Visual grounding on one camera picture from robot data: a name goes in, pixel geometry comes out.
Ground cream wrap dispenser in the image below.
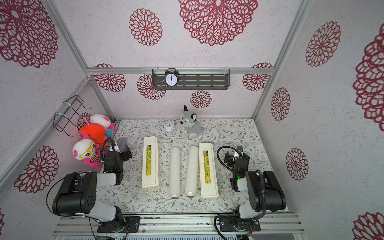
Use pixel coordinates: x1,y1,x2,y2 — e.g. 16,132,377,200
142,136,160,189
199,143,219,199

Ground white plastic wrap roll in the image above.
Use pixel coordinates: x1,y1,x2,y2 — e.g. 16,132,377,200
170,147,181,199
185,146,199,198

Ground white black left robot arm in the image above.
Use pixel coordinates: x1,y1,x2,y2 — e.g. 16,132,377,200
52,146,132,233

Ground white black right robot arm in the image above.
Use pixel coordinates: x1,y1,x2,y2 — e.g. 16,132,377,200
224,151,287,219

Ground red orange plush toy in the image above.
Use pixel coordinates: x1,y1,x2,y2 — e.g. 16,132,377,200
80,124,107,147

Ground white plush toy yellow glasses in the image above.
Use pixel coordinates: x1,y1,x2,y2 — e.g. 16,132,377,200
72,135,101,168

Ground white pink plush toy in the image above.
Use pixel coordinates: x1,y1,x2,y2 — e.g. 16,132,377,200
87,114,115,130

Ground grey plush wolf toy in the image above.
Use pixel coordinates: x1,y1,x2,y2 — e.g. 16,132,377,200
180,105,203,140

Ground floral table mat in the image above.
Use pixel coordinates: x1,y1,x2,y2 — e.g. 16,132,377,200
97,119,272,213

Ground small white round clock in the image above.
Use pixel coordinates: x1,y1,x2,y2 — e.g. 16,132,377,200
164,120,176,132

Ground black alarm clock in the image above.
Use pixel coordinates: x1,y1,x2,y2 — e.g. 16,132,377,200
165,68,179,87

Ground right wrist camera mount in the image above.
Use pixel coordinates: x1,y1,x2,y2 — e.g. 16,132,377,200
234,146,244,159

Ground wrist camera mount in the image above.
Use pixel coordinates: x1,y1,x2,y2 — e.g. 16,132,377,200
108,141,121,153
234,146,244,159

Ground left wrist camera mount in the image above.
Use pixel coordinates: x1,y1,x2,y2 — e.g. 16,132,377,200
108,141,121,153

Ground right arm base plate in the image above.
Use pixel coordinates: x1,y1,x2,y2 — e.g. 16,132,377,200
218,216,261,232

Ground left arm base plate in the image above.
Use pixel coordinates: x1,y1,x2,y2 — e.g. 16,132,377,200
97,216,141,234

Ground black wire wall basket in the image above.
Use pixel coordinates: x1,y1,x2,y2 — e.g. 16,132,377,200
53,95,92,139

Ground grey wall shelf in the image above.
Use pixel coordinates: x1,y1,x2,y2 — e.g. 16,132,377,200
152,69,231,90

